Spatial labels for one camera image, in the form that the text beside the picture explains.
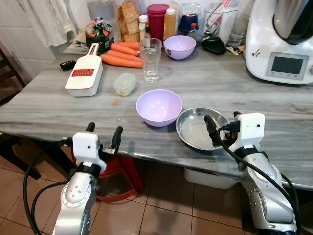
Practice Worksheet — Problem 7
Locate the round steel plate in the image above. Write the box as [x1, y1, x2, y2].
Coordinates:
[176, 107, 231, 153]

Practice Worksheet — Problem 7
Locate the red plastic stool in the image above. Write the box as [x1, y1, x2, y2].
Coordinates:
[70, 154, 145, 203]

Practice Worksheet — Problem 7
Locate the white plastic box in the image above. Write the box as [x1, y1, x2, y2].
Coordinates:
[183, 167, 241, 190]

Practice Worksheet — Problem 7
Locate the large purple plastic bowl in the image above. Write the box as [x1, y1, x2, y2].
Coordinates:
[136, 89, 183, 128]

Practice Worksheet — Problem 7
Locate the small clear plastic container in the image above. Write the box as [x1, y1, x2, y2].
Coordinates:
[113, 73, 137, 97]

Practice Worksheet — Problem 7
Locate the white grater with red blade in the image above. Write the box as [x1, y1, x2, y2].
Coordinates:
[65, 43, 104, 98]

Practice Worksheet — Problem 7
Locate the black key fob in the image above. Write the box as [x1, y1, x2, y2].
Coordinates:
[59, 60, 77, 72]

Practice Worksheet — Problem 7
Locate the black rounded object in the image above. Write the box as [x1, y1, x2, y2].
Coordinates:
[201, 36, 227, 56]

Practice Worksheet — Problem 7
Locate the orange carrot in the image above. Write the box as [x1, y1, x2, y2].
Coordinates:
[109, 43, 140, 57]
[100, 53, 144, 69]
[115, 41, 141, 50]

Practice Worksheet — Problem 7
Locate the white kitchen food processor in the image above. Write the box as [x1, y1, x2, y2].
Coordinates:
[243, 0, 313, 86]

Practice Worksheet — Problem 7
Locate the clear drinking glass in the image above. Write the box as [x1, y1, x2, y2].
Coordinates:
[139, 38, 162, 83]

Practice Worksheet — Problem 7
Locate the small purple plastic bowl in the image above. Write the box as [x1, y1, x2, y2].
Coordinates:
[163, 35, 197, 61]

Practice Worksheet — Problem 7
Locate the tall clear bottle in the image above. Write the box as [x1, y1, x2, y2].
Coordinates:
[227, 0, 253, 48]

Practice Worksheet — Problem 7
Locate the clear utensil container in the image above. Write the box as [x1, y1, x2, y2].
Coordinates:
[202, 2, 236, 43]

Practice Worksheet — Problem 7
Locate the dark wooden chair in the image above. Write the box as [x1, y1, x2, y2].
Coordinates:
[0, 41, 31, 107]

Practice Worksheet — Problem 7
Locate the dark blue mug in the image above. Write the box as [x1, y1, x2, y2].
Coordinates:
[178, 13, 199, 36]

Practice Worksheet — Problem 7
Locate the small white capped bottle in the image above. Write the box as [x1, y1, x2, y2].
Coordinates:
[138, 15, 149, 43]

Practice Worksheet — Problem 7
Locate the bag of toasted bread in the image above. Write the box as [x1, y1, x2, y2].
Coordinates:
[117, 1, 142, 44]

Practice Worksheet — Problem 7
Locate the amber squeeze bottle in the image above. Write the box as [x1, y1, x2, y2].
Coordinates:
[164, 7, 178, 40]

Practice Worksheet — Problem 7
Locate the white hanging cloth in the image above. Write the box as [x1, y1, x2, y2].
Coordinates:
[19, 0, 77, 48]

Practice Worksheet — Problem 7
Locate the red plastic canister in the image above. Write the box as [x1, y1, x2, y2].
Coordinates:
[147, 4, 170, 43]

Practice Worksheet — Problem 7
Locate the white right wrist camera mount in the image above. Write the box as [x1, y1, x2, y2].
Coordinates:
[229, 112, 266, 153]

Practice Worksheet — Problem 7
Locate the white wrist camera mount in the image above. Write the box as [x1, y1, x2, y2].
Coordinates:
[229, 112, 266, 153]
[72, 131, 107, 172]

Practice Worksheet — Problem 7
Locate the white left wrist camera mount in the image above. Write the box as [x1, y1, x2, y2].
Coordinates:
[72, 131, 107, 172]

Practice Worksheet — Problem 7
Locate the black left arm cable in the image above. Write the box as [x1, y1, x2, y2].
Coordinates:
[22, 139, 75, 235]

